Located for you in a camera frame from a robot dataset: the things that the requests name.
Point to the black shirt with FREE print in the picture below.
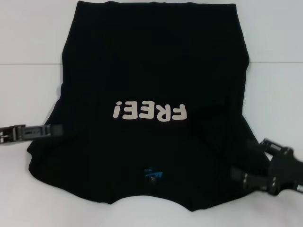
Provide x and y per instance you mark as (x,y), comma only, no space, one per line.
(151,71)

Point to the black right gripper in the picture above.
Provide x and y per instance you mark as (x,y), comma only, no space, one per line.
(284,170)

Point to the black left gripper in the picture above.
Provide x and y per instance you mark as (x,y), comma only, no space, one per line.
(11,134)

